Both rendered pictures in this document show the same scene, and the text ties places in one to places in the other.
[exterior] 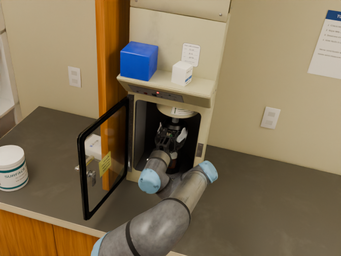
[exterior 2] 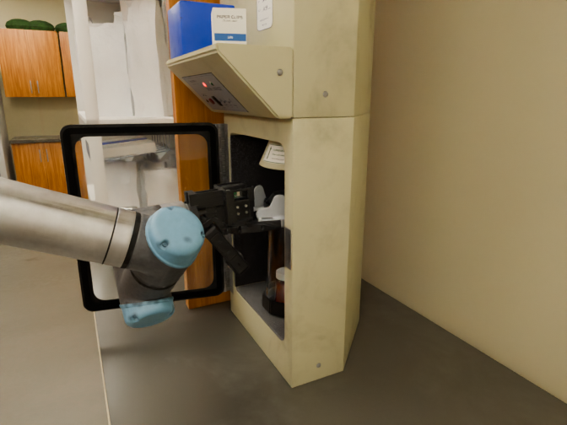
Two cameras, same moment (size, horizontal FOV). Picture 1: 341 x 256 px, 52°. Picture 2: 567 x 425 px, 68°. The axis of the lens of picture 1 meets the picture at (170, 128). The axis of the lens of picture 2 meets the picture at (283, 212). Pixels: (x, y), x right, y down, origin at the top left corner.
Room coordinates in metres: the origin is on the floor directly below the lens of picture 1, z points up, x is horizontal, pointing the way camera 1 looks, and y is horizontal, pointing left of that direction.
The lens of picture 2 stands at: (0.68, -0.64, 1.44)
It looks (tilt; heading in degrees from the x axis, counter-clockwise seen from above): 15 degrees down; 52
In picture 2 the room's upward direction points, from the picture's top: straight up
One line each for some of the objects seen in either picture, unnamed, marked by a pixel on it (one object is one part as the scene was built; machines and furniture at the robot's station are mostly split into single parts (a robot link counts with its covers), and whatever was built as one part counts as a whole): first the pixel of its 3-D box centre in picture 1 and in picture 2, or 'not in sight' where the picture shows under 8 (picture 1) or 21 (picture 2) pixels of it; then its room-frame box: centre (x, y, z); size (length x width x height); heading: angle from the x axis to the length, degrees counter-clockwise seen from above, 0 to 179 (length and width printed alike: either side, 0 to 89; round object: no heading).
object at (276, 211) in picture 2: (182, 133); (281, 210); (1.13, -0.05, 1.24); 0.09 x 0.03 x 0.06; 144
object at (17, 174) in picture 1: (9, 168); not in sight; (1.07, 0.65, 1.02); 0.13 x 0.13 x 0.15
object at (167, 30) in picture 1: (175, 100); (310, 157); (1.24, -0.01, 1.33); 0.32 x 0.25 x 0.77; 78
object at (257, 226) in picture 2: (176, 143); (256, 223); (1.09, -0.03, 1.22); 0.09 x 0.05 x 0.02; 144
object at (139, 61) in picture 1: (139, 60); (201, 34); (1.08, 0.13, 1.56); 0.10 x 0.10 x 0.09; 78
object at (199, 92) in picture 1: (165, 91); (220, 85); (1.06, 0.03, 1.46); 0.32 x 0.11 x 0.10; 78
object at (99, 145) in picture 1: (106, 158); (149, 217); (0.99, 0.23, 1.19); 0.30 x 0.01 x 0.40; 158
